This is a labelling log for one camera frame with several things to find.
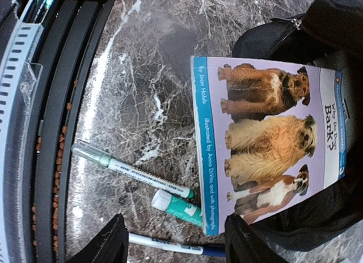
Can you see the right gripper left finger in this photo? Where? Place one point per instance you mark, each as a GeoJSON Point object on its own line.
{"type": "Point", "coordinates": [109, 245]}

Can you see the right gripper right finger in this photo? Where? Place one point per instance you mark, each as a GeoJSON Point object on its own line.
{"type": "Point", "coordinates": [242, 244]}

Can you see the dog picture book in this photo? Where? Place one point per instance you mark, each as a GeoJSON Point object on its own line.
{"type": "Point", "coordinates": [269, 135]}

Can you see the white cable duct strip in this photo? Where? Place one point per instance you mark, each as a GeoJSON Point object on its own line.
{"type": "Point", "coordinates": [18, 83]}

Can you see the blue cap white marker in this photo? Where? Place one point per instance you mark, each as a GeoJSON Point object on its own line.
{"type": "Point", "coordinates": [177, 247]}

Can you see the white clear pen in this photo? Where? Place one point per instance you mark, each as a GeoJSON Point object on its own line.
{"type": "Point", "coordinates": [105, 159]}

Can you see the black front rail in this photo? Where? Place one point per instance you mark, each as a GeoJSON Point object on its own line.
{"type": "Point", "coordinates": [66, 51]}

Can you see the white glue stick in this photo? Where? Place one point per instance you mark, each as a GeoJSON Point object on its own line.
{"type": "Point", "coordinates": [177, 207]}

